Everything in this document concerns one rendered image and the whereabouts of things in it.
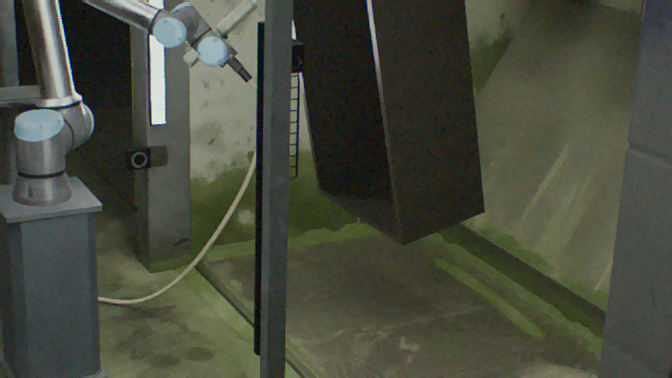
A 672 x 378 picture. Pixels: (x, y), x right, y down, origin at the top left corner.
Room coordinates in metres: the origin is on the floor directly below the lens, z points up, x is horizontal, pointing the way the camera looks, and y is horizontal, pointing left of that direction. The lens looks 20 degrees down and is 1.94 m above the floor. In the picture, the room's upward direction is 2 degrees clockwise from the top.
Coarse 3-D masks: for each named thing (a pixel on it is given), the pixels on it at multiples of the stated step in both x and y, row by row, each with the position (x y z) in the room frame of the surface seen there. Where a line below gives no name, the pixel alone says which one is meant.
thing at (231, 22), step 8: (248, 0) 3.87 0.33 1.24; (256, 0) 3.88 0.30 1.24; (240, 8) 3.86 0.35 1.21; (248, 8) 3.86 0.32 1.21; (232, 16) 3.86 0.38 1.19; (240, 16) 3.86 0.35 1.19; (224, 24) 3.85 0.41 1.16; (232, 24) 3.85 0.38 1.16; (216, 32) 3.85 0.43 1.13; (224, 32) 3.85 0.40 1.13; (184, 56) 3.83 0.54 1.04; (192, 56) 3.83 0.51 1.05; (192, 64) 3.83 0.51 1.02; (232, 64) 3.83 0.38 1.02; (240, 64) 3.84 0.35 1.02; (240, 72) 3.83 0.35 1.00; (248, 80) 3.82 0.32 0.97
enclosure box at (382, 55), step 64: (320, 0) 4.13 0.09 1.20; (384, 0) 3.56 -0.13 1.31; (448, 0) 3.68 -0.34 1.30; (320, 64) 4.13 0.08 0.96; (384, 64) 3.56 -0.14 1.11; (448, 64) 3.69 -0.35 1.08; (320, 128) 4.14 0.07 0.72; (384, 128) 3.59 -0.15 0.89; (448, 128) 3.70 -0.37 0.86; (320, 192) 4.12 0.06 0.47; (384, 192) 4.06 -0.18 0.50; (448, 192) 3.71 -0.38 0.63
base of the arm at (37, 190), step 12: (24, 180) 3.43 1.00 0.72; (36, 180) 3.42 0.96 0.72; (48, 180) 3.43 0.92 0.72; (60, 180) 3.46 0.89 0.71; (12, 192) 3.46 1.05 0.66; (24, 192) 3.42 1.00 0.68; (36, 192) 3.41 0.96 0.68; (48, 192) 3.42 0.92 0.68; (60, 192) 3.44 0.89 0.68; (24, 204) 3.41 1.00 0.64; (36, 204) 3.40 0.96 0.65; (48, 204) 3.41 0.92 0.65
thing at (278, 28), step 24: (288, 0) 2.49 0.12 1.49; (264, 24) 2.51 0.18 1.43; (288, 24) 2.49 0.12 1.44; (264, 48) 2.51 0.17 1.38; (288, 48) 2.49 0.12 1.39; (264, 72) 2.51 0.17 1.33; (288, 72) 2.49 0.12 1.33; (264, 96) 2.51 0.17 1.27; (288, 96) 2.49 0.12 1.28; (264, 120) 2.50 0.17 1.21; (288, 120) 2.49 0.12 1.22; (264, 144) 2.50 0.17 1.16; (288, 144) 2.49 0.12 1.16; (264, 168) 2.50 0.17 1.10; (288, 168) 2.49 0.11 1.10; (264, 192) 2.50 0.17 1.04; (288, 192) 2.49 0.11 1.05; (264, 216) 2.50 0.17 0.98; (288, 216) 2.49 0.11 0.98; (264, 240) 2.50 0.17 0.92; (264, 264) 2.49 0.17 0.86; (264, 288) 2.49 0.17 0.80; (264, 312) 2.49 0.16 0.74; (264, 336) 2.49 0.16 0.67; (264, 360) 2.49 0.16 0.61
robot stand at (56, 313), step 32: (0, 192) 3.51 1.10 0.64; (0, 224) 3.43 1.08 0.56; (32, 224) 3.34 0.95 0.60; (64, 224) 3.39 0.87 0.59; (0, 256) 3.46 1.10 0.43; (32, 256) 3.34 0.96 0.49; (64, 256) 3.38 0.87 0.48; (96, 256) 3.47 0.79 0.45; (0, 288) 3.50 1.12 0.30; (32, 288) 3.33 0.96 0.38; (64, 288) 3.38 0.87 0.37; (96, 288) 3.46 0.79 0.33; (32, 320) 3.33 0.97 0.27; (64, 320) 3.38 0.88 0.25; (96, 320) 3.45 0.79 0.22; (32, 352) 3.33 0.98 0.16; (64, 352) 3.38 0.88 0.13; (96, 352) 3.44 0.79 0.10
